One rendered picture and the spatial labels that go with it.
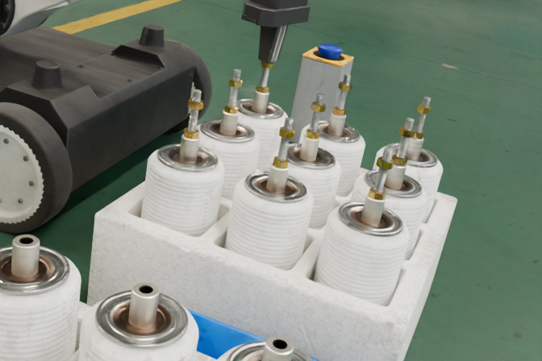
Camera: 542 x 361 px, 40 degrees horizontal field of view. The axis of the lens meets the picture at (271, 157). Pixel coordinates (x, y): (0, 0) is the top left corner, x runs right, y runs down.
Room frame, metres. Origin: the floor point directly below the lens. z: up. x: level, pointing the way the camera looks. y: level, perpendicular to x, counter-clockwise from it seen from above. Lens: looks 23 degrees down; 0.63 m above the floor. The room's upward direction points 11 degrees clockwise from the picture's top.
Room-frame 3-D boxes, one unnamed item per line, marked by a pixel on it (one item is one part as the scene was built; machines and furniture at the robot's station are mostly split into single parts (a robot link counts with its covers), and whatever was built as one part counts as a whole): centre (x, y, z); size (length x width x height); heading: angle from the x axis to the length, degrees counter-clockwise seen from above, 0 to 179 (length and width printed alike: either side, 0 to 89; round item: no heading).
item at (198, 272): (0.91, -0.05, 0.09); 0.39 x 0.39 x 0.18; 73
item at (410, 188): (0.87, -0.16, 0.25); 0.08 x 0.08 x 0.01
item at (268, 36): (1.05, 0.04, 0.36); 0.03 x 0.02 x 0.06; 59
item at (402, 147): (0.87, -0.16, 0.30); 0.01 x 0.01 x 0.08
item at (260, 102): (1.06, 0.03, 0.26); 0.02 x 0.02 x 0.03
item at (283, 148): (0.80, -0.01, 0.30); 0.01 x 0.01 x 0.08
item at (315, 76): (1.21, -0.06, 0.16); 0.07 x 0.07 x 0.31; 73
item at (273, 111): (1.06, 0.03, 0.25); 0.08 x 0.08 x 0.01
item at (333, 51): (1.21, -0.06, 0.32); 0.04 x 0.04 x 0.02
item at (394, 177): (0.87, -0.16, 0.26); 0.02 x 0.02 x 0.03
